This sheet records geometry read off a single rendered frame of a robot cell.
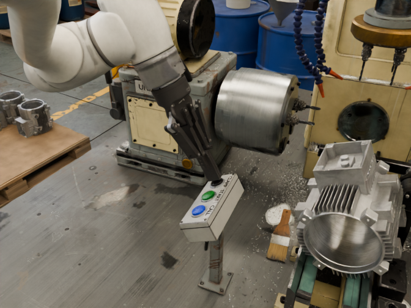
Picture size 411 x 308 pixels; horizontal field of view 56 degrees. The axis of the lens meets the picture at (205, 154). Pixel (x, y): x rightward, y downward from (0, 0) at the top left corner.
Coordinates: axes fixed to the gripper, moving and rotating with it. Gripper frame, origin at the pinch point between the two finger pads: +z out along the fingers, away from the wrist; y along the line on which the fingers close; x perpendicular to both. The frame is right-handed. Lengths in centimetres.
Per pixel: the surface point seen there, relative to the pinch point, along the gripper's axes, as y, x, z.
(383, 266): -2.7, -29.2, 27.8
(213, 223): -12.1, -3.5, 6.5
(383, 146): 51, -26, 31
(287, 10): 189, 29, -1
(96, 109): 180, 214, 16
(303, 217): -1.5, -16.7, 15.0
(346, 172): 6.0, -25.9, 10.4
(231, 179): 0.7, -3.3, 4.7
